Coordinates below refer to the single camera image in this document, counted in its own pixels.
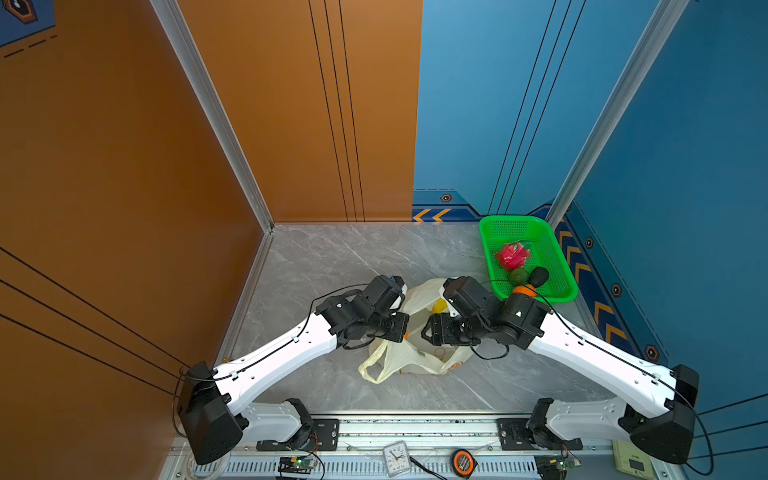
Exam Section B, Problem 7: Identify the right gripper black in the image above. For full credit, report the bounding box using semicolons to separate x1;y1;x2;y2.
417;312;489;346

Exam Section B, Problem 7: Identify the orange fruit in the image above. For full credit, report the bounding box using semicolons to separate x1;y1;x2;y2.
513;284;538;298

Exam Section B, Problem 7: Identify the green round fruit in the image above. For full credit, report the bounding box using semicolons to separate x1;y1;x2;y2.
508;268;530;287

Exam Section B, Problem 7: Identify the red dragon fruit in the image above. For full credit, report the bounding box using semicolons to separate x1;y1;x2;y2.
495;242;531;271

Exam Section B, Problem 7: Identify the translucent yellowish plastic bag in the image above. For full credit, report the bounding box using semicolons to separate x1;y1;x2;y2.
358;278;473;384

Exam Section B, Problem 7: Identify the dark avocado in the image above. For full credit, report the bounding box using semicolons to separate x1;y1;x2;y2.
528;267;550;289

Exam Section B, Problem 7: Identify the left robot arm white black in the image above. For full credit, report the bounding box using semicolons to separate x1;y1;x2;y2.
174;275;409;465

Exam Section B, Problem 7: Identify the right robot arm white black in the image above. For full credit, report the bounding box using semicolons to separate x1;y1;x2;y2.
421;276;699;465

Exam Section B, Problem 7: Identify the yellow fruit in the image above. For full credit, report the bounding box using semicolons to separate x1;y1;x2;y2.
431;298;450;314

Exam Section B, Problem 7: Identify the green plastic basket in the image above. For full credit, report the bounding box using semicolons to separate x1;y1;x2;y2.
478;215;579;304

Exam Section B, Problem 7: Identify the orange black tape measure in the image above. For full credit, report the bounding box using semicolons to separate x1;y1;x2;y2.
451;449;477;479

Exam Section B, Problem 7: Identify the small white clock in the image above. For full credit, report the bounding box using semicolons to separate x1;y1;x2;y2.
382;441;412;477

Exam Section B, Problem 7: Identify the left circuit board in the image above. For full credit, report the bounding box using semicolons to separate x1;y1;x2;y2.
276;455;319;479

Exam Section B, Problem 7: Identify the circuit board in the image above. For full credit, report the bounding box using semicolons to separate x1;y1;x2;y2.
276;455;319;479
535;456;582;480

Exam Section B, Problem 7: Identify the right circuit board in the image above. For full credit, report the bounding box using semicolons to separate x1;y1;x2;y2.
535;456;582;480

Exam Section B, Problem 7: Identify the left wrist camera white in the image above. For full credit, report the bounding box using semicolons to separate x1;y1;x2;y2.
390;275;408;300

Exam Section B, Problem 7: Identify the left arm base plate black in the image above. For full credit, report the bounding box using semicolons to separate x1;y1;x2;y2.
256;418;340;452

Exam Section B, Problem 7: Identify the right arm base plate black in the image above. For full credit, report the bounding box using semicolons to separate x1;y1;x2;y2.
496;418;584;451

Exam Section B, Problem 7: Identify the green wall switch box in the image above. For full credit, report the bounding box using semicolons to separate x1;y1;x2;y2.
612;441;656;480

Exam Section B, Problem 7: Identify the right aluminium frame post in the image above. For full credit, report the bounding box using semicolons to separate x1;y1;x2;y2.
546;0;689;230

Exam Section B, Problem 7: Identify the aluminium frame post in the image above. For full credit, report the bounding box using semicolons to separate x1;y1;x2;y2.
150;0;275;234
546;0;689;230

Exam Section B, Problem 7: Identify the left aluminium frame post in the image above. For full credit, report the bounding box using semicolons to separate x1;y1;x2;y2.
150;0;275;234

